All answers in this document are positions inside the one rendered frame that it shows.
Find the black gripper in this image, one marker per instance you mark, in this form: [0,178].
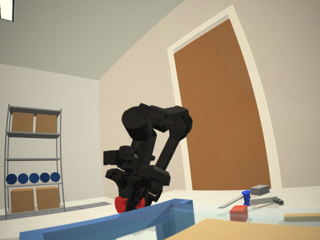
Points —
[135,181]

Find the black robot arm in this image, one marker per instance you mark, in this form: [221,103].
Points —
[140,122]

